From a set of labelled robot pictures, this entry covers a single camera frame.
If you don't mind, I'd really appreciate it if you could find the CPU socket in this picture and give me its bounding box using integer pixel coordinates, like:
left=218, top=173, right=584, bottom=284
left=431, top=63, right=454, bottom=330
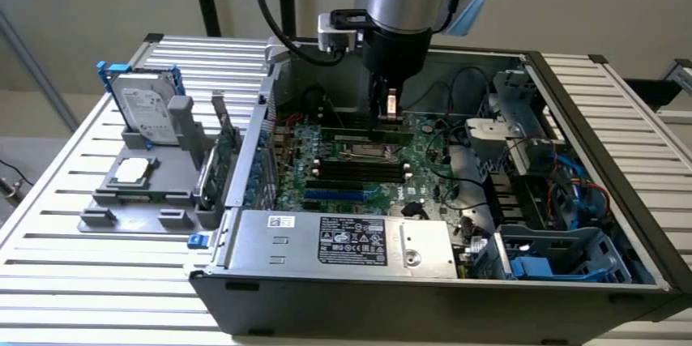
left=338, top=141, right=395, bottom=161

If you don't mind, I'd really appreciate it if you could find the silver hard disk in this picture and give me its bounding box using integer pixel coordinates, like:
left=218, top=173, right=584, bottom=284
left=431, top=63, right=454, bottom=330
left=115, top=74, right=183, bottom=147

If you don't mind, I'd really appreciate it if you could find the black looped wire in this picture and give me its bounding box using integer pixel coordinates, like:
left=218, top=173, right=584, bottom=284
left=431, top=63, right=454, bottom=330
left=420, top=66, right=495, bottom=148

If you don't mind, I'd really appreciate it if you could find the silver power supply unit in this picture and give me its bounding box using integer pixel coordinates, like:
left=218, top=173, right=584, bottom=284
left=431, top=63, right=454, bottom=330
left=222, top=209, right=462, bottom=281

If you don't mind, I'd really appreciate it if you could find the blue wire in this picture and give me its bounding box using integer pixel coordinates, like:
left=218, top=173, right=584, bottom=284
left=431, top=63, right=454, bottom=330
left=546, top=150, right=588, bottom=233

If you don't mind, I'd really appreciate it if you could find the blue expansion slot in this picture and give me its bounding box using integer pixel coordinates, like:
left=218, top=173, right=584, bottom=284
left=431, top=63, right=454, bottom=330
left=304, top=189, right=367, bottom=203

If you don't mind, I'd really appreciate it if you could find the black clamp with cable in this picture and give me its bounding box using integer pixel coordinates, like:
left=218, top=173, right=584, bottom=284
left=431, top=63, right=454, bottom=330
left=0, top=158, right=32, bottom=203

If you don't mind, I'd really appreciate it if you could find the silver CPU chip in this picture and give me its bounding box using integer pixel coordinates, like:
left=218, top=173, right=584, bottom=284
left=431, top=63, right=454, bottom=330
left=115, top=157, right=152, bottom=183

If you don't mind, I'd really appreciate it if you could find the green graphics card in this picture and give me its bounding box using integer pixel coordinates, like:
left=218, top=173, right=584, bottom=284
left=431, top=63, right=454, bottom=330
left=195, top=89, right=243, bottom=210

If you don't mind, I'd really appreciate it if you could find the red wire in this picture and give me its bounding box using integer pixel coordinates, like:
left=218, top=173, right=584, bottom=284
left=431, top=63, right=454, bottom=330
left=547, top=178, right=612, bottom=225

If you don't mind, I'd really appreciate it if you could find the blue disk carrier frame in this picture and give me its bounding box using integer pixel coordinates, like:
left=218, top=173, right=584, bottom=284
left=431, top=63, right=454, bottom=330
left=95, top=61, right=188, bottom=149

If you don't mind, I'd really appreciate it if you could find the grey parts rack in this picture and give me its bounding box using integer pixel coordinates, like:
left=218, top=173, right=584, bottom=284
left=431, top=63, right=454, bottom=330
left=78, top=96, right=226, bottom=236

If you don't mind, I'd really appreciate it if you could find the black expansion slot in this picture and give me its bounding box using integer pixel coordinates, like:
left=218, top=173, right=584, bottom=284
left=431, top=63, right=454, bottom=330
left=300, top=201, right=354, bottom=212

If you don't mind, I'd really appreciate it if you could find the black open PC case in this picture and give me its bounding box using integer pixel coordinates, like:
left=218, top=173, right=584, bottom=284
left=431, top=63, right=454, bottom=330
left=186, top=35, right=692, bottom=338

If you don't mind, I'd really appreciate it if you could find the silver metal drive cage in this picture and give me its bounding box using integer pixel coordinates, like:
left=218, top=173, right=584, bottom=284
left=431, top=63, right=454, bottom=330
left=463, top=69, right=570, bottom=175

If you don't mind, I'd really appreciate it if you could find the green RAM stick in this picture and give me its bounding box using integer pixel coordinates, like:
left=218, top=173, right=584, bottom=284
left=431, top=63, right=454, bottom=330
left=319, top=126, right=416, bottom=146

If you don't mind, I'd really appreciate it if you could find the grey disk bay cage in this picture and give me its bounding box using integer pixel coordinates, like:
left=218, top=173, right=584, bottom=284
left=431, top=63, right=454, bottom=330
left=492, top=223, right=635, bottom=284

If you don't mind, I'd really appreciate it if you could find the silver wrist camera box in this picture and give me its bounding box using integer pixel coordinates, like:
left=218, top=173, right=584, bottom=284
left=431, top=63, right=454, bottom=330
left=316, top=8, right=375, bottom=54

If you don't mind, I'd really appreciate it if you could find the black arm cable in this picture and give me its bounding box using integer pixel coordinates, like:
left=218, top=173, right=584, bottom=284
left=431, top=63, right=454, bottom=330
left=252, top=0, right=348, bottom=66

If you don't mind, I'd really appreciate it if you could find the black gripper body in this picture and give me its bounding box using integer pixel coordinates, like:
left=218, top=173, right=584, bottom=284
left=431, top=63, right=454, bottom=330
left=362, top=27, right=434, bottom=88

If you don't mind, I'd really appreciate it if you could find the green motherboard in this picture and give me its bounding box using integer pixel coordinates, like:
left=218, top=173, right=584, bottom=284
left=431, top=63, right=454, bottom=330
left=272, top=110, right=470, bottom=225

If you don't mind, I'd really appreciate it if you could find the metal slat table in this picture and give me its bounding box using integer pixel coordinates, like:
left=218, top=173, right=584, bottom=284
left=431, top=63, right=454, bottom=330
left=0, top=32, right=692, bottom=346

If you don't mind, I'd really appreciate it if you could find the black RAM slot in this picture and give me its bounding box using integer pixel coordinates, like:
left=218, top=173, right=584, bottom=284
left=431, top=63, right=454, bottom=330
left=316, top=164, right=407, bottom=177
left=318, top=157, right=408, bottom=170
left=314, top=170, right=406, bottom=185

